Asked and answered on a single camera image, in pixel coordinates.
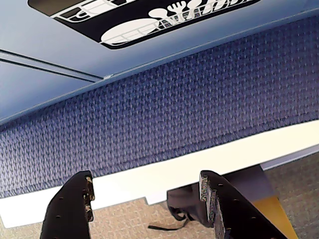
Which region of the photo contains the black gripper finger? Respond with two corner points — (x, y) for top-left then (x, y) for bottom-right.
(39, 170), (95, 239)
(198, 170), (289, 239)

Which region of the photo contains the wooden furniture leg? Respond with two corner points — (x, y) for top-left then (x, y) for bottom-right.
(251, 195), (295, 239)

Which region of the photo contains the dark blue textured mat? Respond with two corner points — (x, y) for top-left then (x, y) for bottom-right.
(0, 14), (319, 200)

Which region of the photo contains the black bag with strap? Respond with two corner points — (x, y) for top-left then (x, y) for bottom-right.
(148, 184), (215, 231)

